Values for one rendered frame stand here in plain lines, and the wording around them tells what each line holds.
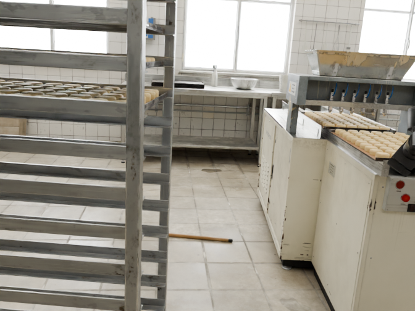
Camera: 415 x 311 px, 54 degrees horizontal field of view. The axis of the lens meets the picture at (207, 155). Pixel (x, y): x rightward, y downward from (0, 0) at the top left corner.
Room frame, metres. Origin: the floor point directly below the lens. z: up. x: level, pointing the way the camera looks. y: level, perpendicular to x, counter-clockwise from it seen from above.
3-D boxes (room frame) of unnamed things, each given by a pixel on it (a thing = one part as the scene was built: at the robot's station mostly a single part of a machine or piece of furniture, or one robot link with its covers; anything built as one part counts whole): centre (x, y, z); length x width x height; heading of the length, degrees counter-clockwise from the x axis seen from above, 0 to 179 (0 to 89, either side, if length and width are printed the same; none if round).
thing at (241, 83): (4.98, -0.39, 0.94); 0.33 x 0.33 x 0.12
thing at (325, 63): (2.40, -0.83, 1.25); 0.56 x 0.29 x 0.14; 90
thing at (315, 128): (2.87, -0.62, 0.88); 1.28 x 0.01 x 0.07; 0
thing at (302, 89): (2.40, -0.83, 1.01); 0.72 x 0.33 x 0.34; 90
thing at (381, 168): (2.51, -0.68, 0.87); 2.01 x 0.03 x 0.07; 0
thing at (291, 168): (2.87, -0.83, 0.42); 1.28 x 0.72 x 0.84; 0
